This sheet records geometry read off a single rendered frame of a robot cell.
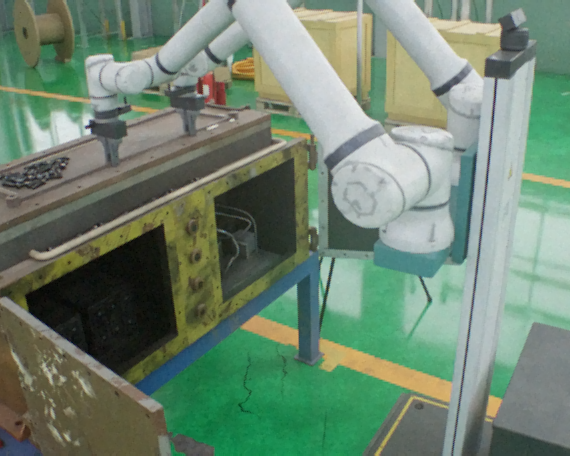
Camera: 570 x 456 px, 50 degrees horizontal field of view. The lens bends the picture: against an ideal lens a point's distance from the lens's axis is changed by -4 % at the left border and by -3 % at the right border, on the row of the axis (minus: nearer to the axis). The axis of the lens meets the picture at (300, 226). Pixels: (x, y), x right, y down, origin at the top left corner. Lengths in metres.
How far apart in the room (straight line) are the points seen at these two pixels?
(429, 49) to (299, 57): 0.74
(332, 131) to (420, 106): 5.41
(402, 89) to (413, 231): 5.32
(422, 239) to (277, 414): 1.70
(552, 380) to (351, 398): 1.36
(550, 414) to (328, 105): 1.06
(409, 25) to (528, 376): 1.13
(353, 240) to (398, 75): 4.10
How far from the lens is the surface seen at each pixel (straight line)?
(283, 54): 1.42
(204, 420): 3.06
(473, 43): 6.45
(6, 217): 1.87
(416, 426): 2.54
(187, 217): 2.21
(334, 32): 7.12
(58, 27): 12.46
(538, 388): 1.97
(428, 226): 1.54
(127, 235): 2.03
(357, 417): 3.04
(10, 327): 1.75
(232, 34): 2.04
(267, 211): 2.85
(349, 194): 1.35
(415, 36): 2.06
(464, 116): 1.91
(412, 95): 6.78
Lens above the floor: 2.05
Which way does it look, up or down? 25 degrees down
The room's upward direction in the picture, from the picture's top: 1 degrees counter-clockwise
